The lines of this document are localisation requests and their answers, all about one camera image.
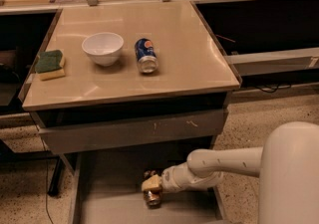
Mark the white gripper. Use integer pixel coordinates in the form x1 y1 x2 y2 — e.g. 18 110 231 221
142 163 223 193

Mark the orange crushed soda can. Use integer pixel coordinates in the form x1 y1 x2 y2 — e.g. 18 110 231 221
143 170 162 208

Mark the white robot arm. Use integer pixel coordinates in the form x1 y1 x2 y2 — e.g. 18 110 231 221
142 121 319 224

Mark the grey open middle drawer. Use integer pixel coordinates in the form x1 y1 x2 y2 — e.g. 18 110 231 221
69 142 231 224

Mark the grey drawer cabinet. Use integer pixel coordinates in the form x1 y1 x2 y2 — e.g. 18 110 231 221
17 0 242 224

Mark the grey top drawer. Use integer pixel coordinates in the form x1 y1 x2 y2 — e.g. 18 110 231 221
39 109 228 154

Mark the blue Pepsi can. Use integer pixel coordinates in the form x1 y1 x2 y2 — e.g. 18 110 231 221
135 38 159 74

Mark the white bowl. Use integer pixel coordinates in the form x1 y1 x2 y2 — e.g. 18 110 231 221
82 32 124 67

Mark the green and yellow sponge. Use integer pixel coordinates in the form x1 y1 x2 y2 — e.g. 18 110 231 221
35 50 65 81

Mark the black floor cable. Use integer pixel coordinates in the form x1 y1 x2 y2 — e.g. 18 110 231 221
39 124 56 224

